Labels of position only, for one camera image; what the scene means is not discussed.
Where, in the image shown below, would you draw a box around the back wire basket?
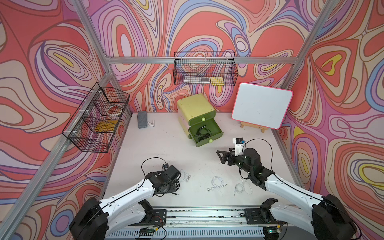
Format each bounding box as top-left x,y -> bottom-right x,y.
173,51 -> 239,86

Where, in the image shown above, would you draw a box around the pink framed whiteboard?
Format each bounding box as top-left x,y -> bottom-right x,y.
232,83 -> 294,130

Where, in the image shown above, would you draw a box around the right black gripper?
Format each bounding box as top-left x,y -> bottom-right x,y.
217,147 -> 252,174

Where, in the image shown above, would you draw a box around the wooden whiteboard easel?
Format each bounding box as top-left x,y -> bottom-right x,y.
240,122 -> 269,133

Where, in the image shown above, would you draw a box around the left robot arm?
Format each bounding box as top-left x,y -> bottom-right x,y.
69,164 -> 181,240

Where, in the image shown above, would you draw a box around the green circuit board right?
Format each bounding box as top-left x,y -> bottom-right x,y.
263,226 -> 281,235

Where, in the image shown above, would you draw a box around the wire basket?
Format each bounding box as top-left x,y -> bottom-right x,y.
62,83 -> 130,153
173,51 -> 239,86

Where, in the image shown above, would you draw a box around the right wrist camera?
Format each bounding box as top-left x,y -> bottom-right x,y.
233,138 -> 246,157

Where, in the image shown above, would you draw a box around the black earphones front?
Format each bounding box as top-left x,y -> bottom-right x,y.
155,180 -> 180,197

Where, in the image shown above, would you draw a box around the yellow item in left basket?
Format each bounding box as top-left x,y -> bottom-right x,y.
93,120 -> 118,133

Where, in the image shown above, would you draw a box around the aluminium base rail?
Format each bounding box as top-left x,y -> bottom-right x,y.
74,205 -> 334,240

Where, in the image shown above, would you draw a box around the green yellow drawer cabinet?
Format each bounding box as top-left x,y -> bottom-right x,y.
177,94 -> 224,147

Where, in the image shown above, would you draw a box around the green circuit board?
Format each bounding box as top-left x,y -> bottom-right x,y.
263,226 -> 281,235
139,227 -> 159,237

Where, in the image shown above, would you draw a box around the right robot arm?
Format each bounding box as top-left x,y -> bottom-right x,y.
217,148 -> 358,240

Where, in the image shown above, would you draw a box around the green circuit board left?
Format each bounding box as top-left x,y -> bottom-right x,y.
139,227 -> 159,237

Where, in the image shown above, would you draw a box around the white earphones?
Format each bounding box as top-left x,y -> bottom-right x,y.
233,180 -> 253,197
207,176 -> 228,192
179,170 -> 191,183

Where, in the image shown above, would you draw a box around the left wire basket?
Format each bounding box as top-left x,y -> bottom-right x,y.
62,83 -> 130,153

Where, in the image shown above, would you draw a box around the yellow item in basket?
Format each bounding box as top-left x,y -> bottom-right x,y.
210,77 -> 225,86
93,120 -> 118,133

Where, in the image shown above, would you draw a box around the black earphones with silver buds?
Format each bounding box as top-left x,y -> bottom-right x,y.
196,134 -> 211,142

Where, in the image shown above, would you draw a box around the yellow item in back basket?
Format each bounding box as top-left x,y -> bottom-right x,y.
210,77 -> 225,86

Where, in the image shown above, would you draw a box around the grey whiteboard eraser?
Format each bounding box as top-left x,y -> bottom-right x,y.
137,111 -> 148,129

